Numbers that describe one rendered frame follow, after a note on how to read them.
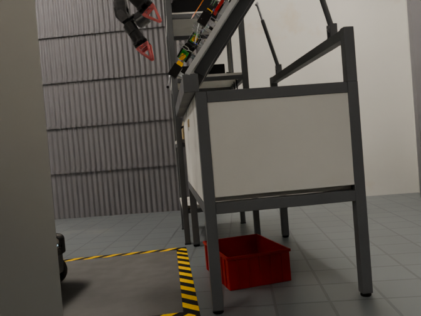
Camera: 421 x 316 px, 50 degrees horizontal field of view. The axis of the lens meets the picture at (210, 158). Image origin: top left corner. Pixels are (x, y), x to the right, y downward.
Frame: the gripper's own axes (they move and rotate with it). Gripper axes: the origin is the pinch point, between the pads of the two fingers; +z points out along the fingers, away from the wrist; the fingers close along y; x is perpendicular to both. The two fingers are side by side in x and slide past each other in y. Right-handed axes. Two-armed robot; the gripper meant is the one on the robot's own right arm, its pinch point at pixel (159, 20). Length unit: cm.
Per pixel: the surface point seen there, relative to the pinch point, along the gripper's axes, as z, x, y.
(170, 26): -6, -2, 92
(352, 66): 67, -36, -30
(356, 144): 87, -17, -35
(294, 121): 64, -7, -36
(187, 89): 28.6, 11.0, -37.6
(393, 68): 157, -121, 240
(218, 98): 39, 6, -37
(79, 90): -51, 102, 253
